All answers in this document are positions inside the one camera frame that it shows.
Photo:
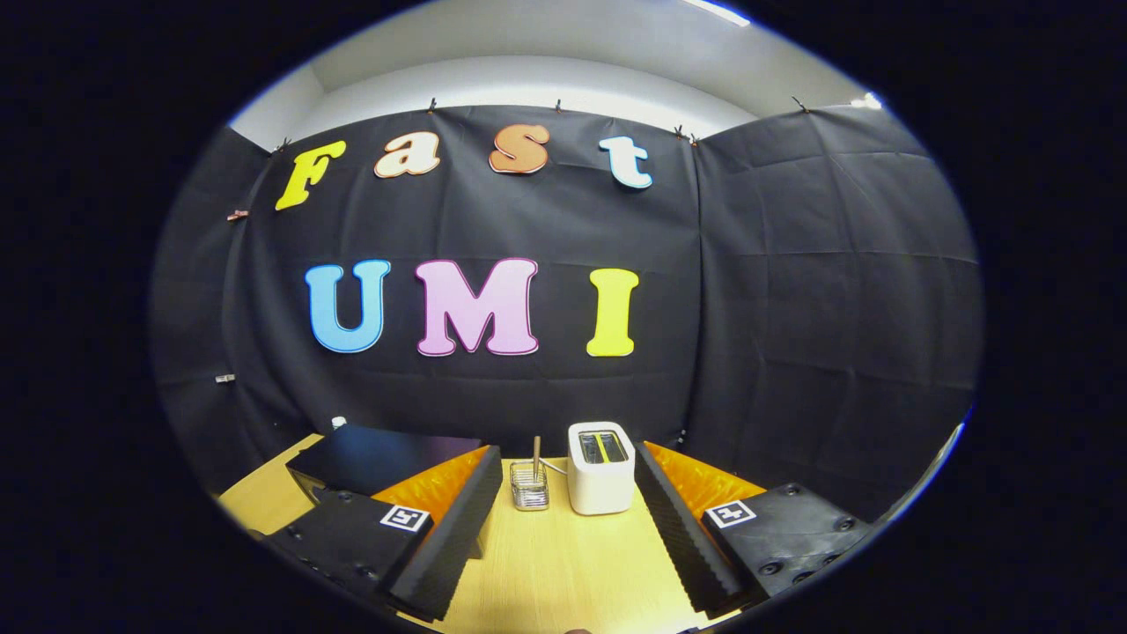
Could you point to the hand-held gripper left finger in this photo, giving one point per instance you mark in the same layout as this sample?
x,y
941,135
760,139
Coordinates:
x,y
449,537

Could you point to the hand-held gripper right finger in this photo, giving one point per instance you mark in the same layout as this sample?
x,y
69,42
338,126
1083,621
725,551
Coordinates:
x,y
678,533

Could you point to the black toaster oven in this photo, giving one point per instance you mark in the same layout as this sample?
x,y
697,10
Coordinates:
x,y
379,458

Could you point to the white slot toaster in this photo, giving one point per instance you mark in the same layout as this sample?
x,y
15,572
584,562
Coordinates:
x,y
599,489

